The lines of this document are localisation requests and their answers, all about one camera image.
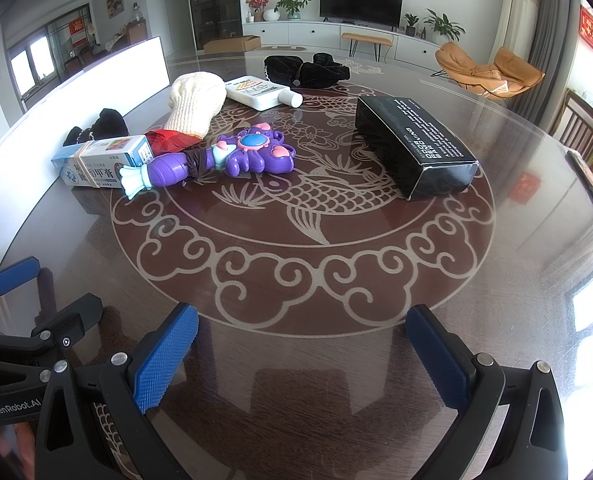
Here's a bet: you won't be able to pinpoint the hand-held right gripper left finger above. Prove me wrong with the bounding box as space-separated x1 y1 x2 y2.
35 302 200 480

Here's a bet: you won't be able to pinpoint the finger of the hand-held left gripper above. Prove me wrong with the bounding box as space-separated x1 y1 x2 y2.
0 295 104 357
0 256 42 333

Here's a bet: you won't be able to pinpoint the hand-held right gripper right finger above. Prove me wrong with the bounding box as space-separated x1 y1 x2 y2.
406 304 569 480

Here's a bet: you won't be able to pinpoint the tan rubber band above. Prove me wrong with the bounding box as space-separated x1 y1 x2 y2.
72 141 97 189

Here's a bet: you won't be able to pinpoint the blue and white ointment box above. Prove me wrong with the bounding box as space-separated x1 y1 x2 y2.
51 135 153 190

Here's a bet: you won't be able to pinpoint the black cloth with white trim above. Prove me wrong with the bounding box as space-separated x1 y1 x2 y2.
62 108 130 148

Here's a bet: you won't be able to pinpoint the red shiny packet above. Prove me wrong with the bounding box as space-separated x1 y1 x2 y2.
144 129 197 157

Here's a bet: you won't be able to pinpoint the black cardboard box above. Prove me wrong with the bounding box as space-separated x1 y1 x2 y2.
355 96 479 202

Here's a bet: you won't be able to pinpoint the purple toy wand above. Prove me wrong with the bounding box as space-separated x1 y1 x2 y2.
118 127 297 199

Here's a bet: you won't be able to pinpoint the cream knit glove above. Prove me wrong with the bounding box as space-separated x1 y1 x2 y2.
168 72 227 138

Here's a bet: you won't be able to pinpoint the brown patterned desktop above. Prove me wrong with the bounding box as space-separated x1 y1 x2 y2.
0 47 593 480

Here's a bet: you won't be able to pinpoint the red door poster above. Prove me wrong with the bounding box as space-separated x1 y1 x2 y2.
70 16 88 48

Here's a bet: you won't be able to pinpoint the slatted wooden chair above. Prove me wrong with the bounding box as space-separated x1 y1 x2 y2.
551 89 593 181

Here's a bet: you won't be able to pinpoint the white plastic bottle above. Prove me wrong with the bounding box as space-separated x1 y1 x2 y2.
225 75 303 111

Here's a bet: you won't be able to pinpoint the orange lounge chair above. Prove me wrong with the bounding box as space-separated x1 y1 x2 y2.
435 41 546 106

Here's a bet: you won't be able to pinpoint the black velvet cloth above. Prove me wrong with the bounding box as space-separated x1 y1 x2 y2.
264 52 351 88

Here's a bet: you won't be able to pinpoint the brown cardboard box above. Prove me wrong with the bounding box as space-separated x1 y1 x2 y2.
204 35 261 54

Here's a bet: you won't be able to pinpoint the orange bench with black legs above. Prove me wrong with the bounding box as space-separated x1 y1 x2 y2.
341 32 393 61

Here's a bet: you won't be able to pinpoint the large-leaf potted plant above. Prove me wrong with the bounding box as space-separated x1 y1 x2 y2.
423 8 466 44

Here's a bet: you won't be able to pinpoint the dark glass display cabinet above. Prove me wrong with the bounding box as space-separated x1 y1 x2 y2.
185 0 242 51

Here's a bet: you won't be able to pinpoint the grey curtain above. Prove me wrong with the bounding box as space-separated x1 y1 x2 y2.
521 0 584 126

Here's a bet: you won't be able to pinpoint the white television cabinet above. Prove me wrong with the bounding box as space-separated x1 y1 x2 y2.
241 19 444 63

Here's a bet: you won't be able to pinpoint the covered standing air conditioner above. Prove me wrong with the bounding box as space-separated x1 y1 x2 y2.
491 0 542 61

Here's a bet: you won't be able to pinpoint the red flowers in vase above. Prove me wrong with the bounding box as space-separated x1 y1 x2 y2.
245 0 273 22

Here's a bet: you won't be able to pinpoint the black flat television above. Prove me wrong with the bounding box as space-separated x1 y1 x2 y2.
319 0 404 27

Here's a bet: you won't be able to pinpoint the leafy green potted plant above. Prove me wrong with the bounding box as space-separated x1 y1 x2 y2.
275 0 311 21

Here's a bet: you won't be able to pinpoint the red wall hanging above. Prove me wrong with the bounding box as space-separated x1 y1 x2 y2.
579 4 593 55

